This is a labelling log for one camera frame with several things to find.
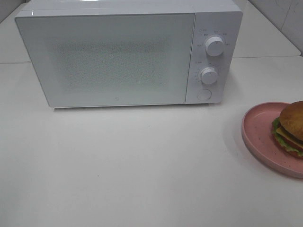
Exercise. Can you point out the white microwave oven body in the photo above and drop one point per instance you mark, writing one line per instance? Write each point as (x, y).
(212, 17)

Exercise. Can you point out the white microwave door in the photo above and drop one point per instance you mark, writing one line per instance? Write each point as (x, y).
(87, 61)

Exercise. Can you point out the round white door button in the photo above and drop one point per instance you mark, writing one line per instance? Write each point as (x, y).
(204, 94)

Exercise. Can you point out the upper white power knob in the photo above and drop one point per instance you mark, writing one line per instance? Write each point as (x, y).
(214, 46)

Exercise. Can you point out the burger with lettuce and cheese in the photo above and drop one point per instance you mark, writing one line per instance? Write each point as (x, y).
(287, 129)

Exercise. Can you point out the pink speckled plate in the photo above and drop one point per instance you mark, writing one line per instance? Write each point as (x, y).
(256, 131)

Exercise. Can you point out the white timer knob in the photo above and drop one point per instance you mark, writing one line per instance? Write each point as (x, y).
(209, 75)

